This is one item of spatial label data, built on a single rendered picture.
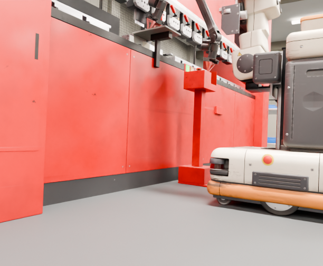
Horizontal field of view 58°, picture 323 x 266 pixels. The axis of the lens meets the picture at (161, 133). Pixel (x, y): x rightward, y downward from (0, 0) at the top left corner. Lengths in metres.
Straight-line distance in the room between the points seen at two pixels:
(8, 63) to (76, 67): 0.40
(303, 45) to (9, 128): 1.23
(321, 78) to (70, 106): 1.11
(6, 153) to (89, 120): 0.50
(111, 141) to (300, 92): 0.97
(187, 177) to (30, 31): 1.32
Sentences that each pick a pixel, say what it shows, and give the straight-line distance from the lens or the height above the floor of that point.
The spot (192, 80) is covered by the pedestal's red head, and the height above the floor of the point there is 0.71.
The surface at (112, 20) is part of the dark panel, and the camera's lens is 2.71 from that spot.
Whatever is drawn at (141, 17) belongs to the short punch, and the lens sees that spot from 2.17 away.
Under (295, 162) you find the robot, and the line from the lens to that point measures 1.36.
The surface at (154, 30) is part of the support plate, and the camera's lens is 1.96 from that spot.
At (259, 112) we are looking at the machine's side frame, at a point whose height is 0.67.
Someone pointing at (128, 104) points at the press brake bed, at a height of 0.50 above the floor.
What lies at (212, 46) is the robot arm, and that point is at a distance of 2.19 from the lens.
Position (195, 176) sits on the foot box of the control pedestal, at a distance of 2.01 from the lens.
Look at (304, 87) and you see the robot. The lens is 1.42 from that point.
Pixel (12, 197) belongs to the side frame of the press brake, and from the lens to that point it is 1.21.
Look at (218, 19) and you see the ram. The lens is 3.26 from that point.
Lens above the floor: 0.33
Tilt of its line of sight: 1 degrees up
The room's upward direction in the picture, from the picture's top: 2 degrees clockwise
